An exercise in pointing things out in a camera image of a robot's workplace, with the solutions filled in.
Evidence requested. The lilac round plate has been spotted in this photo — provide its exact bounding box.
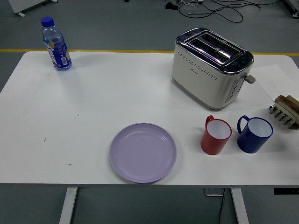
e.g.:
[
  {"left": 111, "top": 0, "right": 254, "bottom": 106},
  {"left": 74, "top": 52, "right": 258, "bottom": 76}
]
[{"left": 109, "top": 122, "right": 178, "bottom": 184}]

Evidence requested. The red mug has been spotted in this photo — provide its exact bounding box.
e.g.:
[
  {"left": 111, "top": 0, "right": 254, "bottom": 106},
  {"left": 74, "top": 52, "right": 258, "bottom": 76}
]
[{"left": 200, "top": 115, "right": 233, "bottom": 155}]

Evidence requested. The clear bracket under table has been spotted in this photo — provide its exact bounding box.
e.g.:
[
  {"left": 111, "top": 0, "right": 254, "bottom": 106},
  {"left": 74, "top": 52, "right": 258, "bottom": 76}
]
[{"left": 204, "top": 188, "right": 225, "bottom": 197}]

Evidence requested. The clear bottle with blue cap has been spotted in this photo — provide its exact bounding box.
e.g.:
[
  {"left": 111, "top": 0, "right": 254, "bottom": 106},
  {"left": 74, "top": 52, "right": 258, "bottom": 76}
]
[{"left": 40, "top": 16, "right": 72, "bottom": 72}]

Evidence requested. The cream and chrome toaster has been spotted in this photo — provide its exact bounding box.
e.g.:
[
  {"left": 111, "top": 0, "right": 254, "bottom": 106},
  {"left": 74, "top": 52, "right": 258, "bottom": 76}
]
[{"left": 171, "top": 27, "right": 256, "bottom": 111}]

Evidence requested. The silver metal toast rack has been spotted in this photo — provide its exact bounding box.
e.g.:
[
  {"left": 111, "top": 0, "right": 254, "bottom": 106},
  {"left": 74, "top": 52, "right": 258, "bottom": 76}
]
[{"left": 268, "top": 99, "right": 299, "bottom": 130}]

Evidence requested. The black table control box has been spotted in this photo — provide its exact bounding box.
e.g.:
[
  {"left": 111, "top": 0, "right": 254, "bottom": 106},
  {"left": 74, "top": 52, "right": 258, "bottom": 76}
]
[{"left": 273, "top": 188, "right": 299, "bottom": 195}]

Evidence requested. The white cable tangle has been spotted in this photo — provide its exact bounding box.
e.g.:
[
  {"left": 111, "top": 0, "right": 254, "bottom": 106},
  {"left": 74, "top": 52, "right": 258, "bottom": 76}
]
[{"left": 181, "top": 0, "right": 204, "bottom": 7}]

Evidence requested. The blue mug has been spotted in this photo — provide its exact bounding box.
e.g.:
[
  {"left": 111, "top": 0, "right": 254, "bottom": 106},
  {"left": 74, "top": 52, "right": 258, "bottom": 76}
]
[{"left": 237, "top": 115, "right": 274, "bottom": 154}]

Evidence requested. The white table leg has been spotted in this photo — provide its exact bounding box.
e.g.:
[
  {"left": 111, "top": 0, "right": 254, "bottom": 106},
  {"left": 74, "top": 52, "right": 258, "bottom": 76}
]
[
  {"left": 58, "top": 187, "right": 78, "bottom": 224},
  {"left": 230, "top": 188, "right": 250, "bottom": 224}
]

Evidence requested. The black floor cable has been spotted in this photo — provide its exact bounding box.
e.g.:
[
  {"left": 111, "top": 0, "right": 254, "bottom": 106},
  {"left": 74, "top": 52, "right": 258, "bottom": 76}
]
[{"left": 178, "top": 0, "right": 281, "bottom": 23}]

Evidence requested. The thin black hanging cable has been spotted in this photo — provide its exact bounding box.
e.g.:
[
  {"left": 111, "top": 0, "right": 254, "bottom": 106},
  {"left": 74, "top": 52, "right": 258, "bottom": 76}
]
[{"left": 217, "top": 188, "right": 226, "bottom": 224}]

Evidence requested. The yellow floor tape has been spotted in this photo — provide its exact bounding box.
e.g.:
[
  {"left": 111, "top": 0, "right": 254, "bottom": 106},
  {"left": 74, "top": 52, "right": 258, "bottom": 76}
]
[{"left": 0, "top": 48, "right": 299, "bottom": 57}]

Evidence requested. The slice of toast bread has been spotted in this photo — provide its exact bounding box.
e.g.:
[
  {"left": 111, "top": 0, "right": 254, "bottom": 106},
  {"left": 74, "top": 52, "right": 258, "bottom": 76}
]
[{"left": 274, "top": 94, "right": 299, "bottom": 108}]

